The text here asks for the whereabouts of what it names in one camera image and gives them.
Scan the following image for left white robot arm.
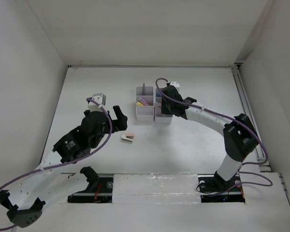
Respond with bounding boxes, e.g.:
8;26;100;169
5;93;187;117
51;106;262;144
0;105;128;228

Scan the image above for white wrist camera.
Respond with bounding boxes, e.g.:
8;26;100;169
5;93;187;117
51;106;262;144
167;81;180;92
87;93;106;112

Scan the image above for right white organizer box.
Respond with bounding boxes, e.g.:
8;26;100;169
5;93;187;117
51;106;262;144
155;88;173;124

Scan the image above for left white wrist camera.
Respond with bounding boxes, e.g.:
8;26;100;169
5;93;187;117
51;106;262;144
87;93;106;112

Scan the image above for pink white mini stapler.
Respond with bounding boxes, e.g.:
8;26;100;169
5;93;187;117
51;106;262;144
121;133;134;143

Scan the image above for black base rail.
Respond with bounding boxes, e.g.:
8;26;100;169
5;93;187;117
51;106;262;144
67;173;245;204

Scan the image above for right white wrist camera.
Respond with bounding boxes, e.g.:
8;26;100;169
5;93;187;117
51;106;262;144
167;81;180;92

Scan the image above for aluminium side rail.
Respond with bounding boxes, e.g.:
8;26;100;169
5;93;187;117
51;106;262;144
231;63;270;169

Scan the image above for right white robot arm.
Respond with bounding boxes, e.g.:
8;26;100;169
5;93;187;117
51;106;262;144
158;84;259;192

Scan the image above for black handled scissors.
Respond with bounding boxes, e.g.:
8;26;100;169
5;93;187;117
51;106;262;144
142;83;146;96

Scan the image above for white organizer box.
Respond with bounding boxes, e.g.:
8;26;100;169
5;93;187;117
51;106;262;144
155;88;173;124
135;84;155;122

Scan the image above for pink highlighter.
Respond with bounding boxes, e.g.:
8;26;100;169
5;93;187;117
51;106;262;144
138;96;154;106

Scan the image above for left white organizer box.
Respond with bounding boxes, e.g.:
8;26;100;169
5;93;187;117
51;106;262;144
135;84;155;122

